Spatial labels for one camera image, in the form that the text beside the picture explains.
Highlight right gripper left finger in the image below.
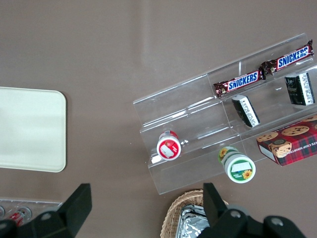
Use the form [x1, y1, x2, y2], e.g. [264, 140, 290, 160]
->
[0, 183, 93, 238]

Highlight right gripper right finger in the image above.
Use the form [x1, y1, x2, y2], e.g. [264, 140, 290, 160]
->
[200, 182, 307, 238]

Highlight clear acrylic bottle rack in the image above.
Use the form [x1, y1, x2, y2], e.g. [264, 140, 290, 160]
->
[0, 196, 63, 222]

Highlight red lid yogurt cup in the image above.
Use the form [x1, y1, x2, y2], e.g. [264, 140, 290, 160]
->
[156, 130, 182, 162]

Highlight red cola bottle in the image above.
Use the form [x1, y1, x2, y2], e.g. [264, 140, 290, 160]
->
[9, 206, 33, 222]

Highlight green lid yogurt cup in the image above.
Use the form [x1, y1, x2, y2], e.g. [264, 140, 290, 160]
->
[217, 146, 257, 184]

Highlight snickers chocolate bar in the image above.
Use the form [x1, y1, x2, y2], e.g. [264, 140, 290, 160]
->
[213, 69, 267, 98]
[261, 39, 314, 76]

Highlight plaid chocolate chip cookie box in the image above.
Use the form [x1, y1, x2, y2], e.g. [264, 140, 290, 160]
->
[256, 115, 317, 167]

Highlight light oval wicker basket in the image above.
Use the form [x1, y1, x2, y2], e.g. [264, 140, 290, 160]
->
[160, 189, 230, 238]

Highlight clear acrylic step shelf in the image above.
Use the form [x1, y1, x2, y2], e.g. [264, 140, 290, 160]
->
[132, 33, 317, 195]

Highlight small black white box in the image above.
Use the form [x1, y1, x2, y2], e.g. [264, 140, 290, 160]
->
[231, 94, 261, 128]
[284, 71, 317, 106]

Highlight stacked aluminium foil containers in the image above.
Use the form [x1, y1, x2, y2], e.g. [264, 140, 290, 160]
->
[177, 204, 211, 238]

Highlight beige rectangular tray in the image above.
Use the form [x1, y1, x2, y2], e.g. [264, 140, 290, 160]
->
[0, 86, 68, 174]

